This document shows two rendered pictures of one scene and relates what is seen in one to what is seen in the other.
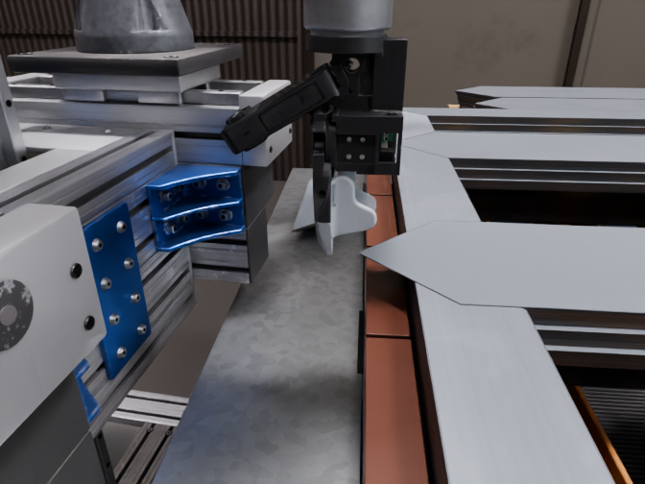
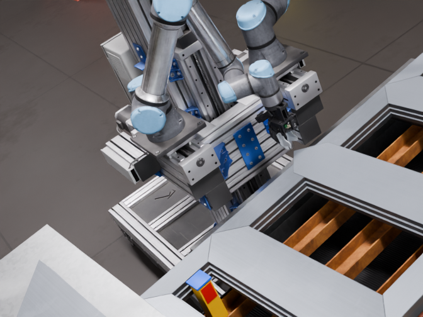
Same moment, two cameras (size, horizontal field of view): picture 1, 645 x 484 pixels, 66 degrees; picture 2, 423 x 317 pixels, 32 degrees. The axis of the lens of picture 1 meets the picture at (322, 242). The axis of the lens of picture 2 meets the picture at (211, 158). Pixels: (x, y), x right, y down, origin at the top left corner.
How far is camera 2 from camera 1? 2.30 m
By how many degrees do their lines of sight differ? 52
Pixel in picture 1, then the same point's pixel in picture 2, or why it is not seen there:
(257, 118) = (259, 117)
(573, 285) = (323, 173)
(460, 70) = not seen: outside the picture
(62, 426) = (217, 178)
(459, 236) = (324, 150)
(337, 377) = not seen: hidden behind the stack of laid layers
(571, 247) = (345, 161)
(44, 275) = (206, 156)
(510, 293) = (306, 172)
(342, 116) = (271, 122)
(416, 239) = (312, 149)
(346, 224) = (284, 144)
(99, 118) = not seen: hidden behind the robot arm
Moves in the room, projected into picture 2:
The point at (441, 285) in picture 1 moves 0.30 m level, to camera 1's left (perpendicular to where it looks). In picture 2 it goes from (296, 166) to (238, 149)
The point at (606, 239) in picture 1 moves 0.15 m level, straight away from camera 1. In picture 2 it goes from (360, 161) to (401, 143)
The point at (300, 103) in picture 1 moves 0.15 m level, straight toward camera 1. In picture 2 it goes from (265, 116) to (238, 142)
